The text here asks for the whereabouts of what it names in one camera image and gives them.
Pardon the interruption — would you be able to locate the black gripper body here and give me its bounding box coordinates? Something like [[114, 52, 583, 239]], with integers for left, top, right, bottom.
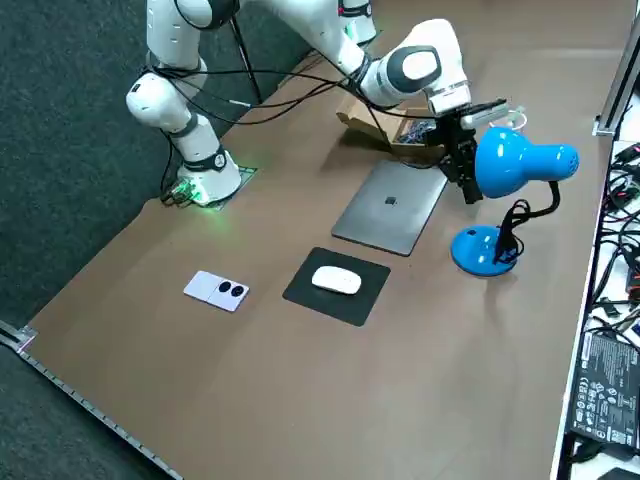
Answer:
[[427, 111, 480, 154]]

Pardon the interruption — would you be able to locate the blue desk lamp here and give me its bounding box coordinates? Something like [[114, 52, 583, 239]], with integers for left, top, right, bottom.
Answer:
[[450, 126, 581, 278]]

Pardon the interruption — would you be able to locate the silver laptop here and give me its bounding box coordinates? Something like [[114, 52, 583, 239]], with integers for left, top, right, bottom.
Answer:
[[330, 158, 449, 258]]

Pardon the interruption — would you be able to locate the bag of black parts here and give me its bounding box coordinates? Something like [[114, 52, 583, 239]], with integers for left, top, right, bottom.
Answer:
[[397, 117, 439, 146]]

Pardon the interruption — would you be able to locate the brown cardboard box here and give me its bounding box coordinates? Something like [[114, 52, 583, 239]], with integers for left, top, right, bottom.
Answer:
[[335, 94, 447, 162]]

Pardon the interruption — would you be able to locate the white computer mouse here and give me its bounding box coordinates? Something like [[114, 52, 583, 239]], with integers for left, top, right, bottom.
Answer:
[[311, 265, 363, 295]]

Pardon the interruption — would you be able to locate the black mouse pad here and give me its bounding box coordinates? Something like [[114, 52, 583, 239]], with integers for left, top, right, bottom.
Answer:
[[282, 246, 392, 329]]

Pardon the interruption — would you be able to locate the black labelled power adapter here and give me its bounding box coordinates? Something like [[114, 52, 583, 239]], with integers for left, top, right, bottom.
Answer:
[[568, 328, 640, 450]]

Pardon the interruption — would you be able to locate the bundled black lamp cord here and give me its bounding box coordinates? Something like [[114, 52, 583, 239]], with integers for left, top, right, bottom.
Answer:
[[494, 198, 527, 266]]

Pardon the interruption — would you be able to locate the aluminium camera post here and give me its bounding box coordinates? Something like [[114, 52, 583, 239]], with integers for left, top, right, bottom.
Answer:
[[592, 19, 640, 137]]

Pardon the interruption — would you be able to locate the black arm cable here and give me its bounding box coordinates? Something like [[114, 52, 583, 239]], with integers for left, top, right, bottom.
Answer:
[[228, 7, 264, 101], [147, 59, 381, 109]]

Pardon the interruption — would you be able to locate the black base cable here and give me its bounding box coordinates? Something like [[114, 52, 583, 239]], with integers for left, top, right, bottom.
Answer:
[[158, 144, 199, 207]]

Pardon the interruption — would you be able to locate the aluminium table edge rail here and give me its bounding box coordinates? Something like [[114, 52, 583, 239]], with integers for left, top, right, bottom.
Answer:
[[0, 319, 182, 480]]

